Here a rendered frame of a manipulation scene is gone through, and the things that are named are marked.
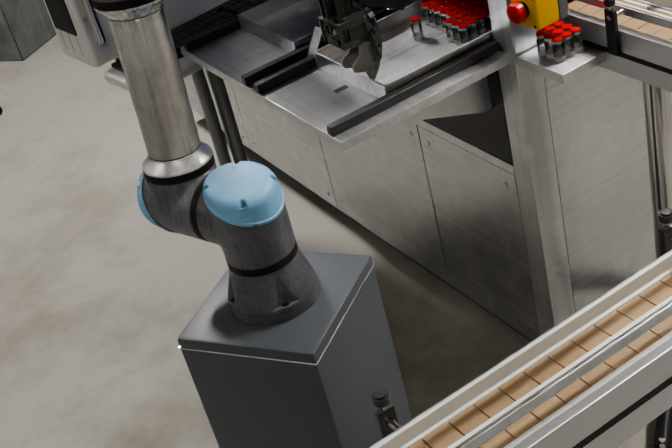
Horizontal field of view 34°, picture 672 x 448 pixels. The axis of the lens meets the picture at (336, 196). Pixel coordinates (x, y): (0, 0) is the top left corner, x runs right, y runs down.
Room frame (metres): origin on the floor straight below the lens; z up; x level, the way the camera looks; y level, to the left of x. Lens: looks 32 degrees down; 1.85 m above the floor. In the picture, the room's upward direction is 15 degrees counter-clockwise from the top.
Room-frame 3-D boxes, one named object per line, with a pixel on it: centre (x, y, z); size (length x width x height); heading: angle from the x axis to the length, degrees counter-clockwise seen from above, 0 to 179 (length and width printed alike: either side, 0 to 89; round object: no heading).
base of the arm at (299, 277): (1.45, 0.14, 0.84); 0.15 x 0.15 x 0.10
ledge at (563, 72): (1.85, -0.50, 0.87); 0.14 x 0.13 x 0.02; 115
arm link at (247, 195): (1.46, 0.14, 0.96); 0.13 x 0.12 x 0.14; 45
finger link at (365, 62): (1.88, -0.12, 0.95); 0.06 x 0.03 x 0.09; 115
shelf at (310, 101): (2.15, -0.10, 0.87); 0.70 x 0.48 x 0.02; 25
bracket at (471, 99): (1.92, -0.20, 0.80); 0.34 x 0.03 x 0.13; 115
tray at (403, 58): (2.03, -0.24, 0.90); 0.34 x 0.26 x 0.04; 115
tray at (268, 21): (2.34, -0.10, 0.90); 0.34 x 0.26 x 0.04; 115
